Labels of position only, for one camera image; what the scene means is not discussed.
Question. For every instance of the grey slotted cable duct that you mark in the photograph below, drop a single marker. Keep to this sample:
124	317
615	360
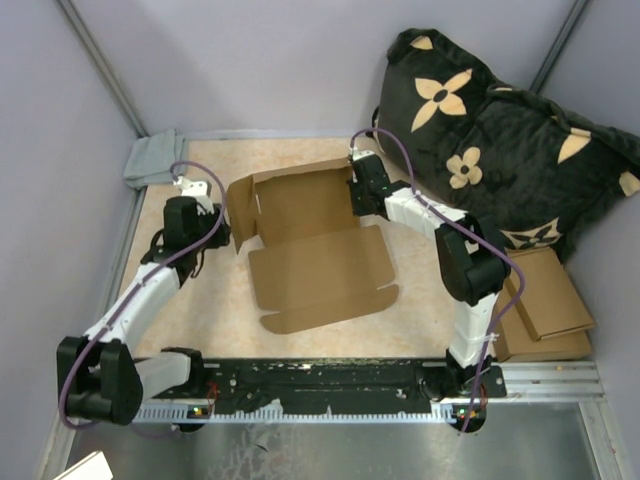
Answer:
181	413

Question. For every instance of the grey folded cloth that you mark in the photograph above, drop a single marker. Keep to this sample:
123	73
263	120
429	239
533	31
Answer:
151	158

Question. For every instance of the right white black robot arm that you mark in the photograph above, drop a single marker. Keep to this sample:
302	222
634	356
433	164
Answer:
471	274

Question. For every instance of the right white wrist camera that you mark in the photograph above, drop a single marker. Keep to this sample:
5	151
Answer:
356	154

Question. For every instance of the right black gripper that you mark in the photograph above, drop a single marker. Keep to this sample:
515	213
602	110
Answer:
358	210

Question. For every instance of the lower folded cardboard box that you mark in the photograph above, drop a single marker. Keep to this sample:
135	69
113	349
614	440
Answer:
515	345

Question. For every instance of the brown cardboard box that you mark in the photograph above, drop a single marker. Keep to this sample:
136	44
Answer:
318	265

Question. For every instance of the white paper corner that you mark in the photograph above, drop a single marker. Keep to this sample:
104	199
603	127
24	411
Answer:
93	467

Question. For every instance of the folded cardboard box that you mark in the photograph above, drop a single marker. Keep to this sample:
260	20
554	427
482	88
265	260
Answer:
549	306
515	345

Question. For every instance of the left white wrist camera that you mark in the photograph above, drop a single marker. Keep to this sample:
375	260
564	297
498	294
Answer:
199	190

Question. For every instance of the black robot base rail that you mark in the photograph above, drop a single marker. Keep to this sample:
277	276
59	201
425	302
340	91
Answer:
347	385

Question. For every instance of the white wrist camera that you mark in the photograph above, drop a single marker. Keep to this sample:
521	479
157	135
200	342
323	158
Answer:
199	190
356	154

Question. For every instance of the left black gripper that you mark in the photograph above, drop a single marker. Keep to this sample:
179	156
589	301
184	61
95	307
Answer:
221	236

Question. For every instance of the black floral plush pillow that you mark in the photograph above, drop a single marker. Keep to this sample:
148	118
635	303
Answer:
543	173

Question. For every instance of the upper folded cardboard box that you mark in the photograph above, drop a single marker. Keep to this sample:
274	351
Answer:
549	306

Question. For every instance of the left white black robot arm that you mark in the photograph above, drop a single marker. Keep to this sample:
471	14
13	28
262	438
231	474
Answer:
98	379

